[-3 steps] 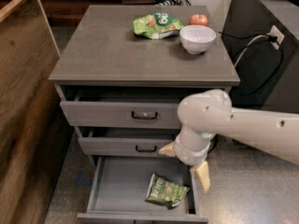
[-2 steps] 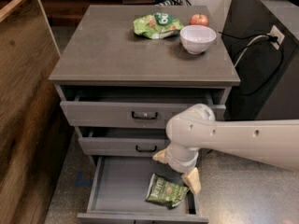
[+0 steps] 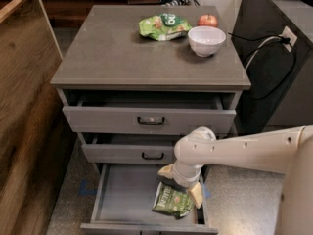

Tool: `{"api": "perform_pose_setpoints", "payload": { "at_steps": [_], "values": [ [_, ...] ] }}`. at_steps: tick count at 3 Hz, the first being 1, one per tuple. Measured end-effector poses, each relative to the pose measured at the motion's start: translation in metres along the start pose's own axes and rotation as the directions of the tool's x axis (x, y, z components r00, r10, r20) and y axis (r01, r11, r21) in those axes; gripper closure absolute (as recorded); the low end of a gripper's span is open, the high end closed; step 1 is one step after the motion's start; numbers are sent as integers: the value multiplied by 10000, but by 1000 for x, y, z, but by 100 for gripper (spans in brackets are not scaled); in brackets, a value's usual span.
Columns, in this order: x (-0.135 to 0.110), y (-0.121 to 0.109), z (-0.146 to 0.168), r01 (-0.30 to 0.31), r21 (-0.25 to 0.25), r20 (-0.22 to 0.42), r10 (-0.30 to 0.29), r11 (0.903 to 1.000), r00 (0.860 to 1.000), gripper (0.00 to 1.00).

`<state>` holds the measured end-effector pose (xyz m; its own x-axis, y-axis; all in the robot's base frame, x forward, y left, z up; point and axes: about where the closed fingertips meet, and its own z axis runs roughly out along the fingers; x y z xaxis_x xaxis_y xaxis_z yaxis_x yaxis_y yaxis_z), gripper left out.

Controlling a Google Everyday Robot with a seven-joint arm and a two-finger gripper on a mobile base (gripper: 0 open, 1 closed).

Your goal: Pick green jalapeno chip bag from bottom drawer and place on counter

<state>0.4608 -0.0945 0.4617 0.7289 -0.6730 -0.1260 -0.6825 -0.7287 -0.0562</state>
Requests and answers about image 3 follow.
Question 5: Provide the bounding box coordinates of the black top drawer handle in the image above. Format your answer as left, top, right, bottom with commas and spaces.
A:
137, 117, 165, 126

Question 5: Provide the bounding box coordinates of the black middle drawer handle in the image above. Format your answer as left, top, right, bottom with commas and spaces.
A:
141, 152, 164, 161

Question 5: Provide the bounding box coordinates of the wooden board panel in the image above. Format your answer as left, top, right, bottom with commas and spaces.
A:
0, 0, 75, 235

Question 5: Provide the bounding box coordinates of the grey drawer cabinet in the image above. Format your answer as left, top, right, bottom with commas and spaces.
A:
50, 5, 252, 235

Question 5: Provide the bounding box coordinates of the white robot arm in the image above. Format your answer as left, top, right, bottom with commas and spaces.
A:
158, 125, 313, 235

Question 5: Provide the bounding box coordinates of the white wall outlet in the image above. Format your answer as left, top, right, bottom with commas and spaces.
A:
281, 26, 297, 52

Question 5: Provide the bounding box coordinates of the white power cable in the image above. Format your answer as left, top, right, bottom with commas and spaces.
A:
245, 36, 283, 71

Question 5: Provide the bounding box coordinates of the black drawer handle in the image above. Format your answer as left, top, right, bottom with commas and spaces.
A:
137, 117, 165, 126
141, 152, 164, 161

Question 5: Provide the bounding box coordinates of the grey top drawer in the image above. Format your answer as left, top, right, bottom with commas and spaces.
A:
64, 91, 236, 135

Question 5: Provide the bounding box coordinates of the grey drawer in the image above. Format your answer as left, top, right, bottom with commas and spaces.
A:
82, 134, 180, 165
64, 91, 236, 135
81, 164, 218, 235

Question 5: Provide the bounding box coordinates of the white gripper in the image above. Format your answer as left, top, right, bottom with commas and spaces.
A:
157, 161, 203, 209

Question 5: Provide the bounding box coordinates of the grey bottom drawer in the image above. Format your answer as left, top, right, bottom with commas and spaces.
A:
81, 164, 218, 235

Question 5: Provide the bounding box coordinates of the dark green jalapeno chip bag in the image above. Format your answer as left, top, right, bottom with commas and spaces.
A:
152, 182, 194, 218

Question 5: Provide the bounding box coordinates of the grey middle drawer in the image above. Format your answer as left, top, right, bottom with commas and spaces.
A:
82, 134, 180, 165

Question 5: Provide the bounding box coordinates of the white bowl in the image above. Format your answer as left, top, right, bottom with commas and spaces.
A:
188, 26, 226, 57

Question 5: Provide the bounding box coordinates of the red apple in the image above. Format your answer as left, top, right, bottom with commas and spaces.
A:
198, 14, 218, 27

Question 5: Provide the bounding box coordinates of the light green snack bag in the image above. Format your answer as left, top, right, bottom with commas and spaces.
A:
139, 13, 192, 41

